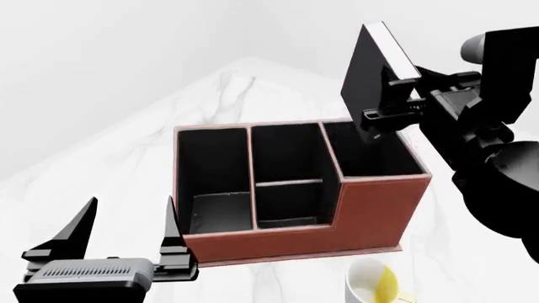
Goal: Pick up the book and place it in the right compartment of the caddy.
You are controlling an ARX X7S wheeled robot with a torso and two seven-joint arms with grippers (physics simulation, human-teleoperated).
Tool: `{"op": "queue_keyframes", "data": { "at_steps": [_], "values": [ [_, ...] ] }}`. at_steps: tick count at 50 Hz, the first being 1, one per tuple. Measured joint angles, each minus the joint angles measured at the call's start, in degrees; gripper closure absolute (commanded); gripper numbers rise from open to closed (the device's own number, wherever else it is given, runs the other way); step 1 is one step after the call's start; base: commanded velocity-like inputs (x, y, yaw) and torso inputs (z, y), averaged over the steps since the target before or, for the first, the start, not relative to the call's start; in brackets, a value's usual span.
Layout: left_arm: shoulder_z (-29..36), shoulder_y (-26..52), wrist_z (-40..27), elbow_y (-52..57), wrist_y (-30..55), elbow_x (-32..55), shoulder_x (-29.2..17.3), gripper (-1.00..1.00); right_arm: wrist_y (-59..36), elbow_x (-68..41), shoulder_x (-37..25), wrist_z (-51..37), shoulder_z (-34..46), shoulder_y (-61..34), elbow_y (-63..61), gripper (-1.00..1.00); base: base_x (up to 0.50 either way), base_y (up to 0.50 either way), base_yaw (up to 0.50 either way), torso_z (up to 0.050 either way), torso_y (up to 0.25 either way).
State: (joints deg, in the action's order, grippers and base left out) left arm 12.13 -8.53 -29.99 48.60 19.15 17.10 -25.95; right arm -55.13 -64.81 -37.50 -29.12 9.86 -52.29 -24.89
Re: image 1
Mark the yellow curved slice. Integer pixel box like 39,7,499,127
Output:
375,263,401,303

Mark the black book with white pages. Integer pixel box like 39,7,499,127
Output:
339,20,423,145

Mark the white mug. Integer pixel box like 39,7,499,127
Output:
344,256,418,303

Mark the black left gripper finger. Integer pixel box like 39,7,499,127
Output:
157,194,200,273
20,196,99,263

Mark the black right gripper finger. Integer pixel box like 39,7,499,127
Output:
414,63,448,93
380,65,424,107

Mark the dark right wrist camera box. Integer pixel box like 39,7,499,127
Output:
429,86,484,120

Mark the brown leather desk caddy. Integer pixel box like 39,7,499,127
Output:
172,118,433,268

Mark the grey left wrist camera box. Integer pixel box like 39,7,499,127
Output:
24,258,156,289

